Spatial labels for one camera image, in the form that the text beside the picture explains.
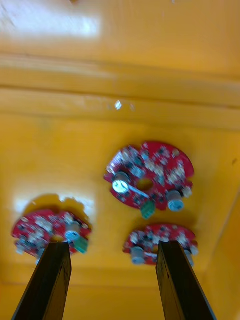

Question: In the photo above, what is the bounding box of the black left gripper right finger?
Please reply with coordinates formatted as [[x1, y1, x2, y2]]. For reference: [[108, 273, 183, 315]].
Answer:
[[155, 240, 217, 320]]

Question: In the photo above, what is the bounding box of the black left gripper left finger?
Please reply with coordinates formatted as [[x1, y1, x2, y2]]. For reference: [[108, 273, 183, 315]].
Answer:
[[11, 241, 73, 320]]

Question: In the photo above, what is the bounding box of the round red circuit board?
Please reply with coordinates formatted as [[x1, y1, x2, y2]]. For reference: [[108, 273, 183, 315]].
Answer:
[[121, 223, 200, 266], [10, 209, 93, 260], [103, 140, 195, 220]]

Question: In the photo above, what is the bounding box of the yellow-orange plastic bin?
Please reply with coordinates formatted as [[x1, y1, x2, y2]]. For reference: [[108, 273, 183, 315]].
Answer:
[[0, 0, 240, 320]]

